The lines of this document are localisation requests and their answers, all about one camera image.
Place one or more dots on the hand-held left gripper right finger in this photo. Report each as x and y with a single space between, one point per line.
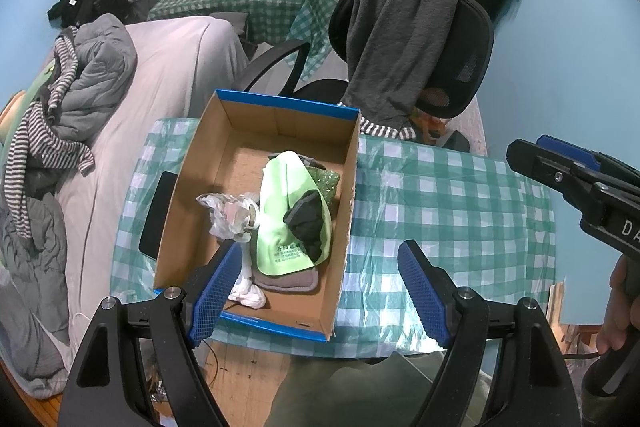
422 302

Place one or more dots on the orange plastic bag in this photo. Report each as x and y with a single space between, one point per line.
431 124

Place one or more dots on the dark grey cushion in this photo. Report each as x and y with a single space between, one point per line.
232 21

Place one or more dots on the grey-brown fleece cloth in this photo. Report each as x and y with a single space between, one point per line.
285 283

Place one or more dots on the person's olive green pants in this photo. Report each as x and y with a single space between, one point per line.
360 392

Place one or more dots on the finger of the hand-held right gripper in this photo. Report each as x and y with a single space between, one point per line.
570 152
540 167

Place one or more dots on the bed with grey sheet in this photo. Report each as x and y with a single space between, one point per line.
165 72

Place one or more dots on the green checked tablecloth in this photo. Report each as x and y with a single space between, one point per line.
450 217
250 2

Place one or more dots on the blue cardboard box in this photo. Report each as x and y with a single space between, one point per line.
240 147

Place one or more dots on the grey striped garment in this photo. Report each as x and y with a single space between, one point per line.
45 142

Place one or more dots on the light green cloth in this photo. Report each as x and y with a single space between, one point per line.
285 207

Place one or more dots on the person's right hand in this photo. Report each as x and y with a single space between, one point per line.
622 307

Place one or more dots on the black knit sock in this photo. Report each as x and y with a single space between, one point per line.
306 222

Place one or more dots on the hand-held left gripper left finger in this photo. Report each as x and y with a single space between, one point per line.
215 302

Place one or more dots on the beige pillow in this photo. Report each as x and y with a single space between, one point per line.
10 117

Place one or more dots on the white plastic bag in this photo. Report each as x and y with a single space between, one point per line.
225 217

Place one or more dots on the black office chair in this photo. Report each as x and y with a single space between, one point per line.
460 57

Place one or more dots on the green glitter scouring cloth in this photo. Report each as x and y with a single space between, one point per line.
327 181

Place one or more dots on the black phone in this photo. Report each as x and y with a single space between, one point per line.
157 217

